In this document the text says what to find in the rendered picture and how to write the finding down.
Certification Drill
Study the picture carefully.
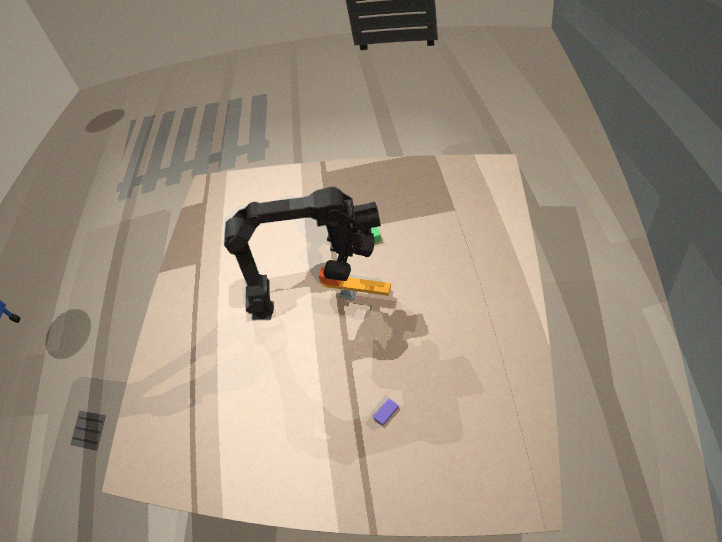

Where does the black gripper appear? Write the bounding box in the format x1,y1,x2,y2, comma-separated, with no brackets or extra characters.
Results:
323,223,356,281

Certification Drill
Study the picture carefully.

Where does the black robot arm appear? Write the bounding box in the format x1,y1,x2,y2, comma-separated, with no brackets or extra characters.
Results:
223,187,381,321

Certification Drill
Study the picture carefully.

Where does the purple rectangular block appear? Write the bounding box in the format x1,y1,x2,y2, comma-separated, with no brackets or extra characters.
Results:
373,399,399,425

